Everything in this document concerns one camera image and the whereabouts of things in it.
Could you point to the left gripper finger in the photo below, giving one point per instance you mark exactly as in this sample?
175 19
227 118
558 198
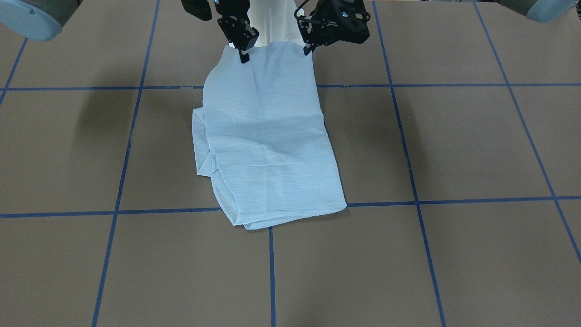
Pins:
309 48

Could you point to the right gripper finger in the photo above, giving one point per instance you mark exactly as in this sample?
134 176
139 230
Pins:
244 56

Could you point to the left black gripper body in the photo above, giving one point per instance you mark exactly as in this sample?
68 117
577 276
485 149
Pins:
339 22

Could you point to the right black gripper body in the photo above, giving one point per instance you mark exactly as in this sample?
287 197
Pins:
236 28

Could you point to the light blue button-up shirt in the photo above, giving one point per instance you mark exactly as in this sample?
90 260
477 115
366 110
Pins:
260 138

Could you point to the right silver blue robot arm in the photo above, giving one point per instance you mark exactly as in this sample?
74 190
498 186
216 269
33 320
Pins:
42 20

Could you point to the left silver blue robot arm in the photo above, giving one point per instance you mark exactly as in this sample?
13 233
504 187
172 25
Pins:
541 11

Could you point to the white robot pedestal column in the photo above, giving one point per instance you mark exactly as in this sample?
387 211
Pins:
275 21

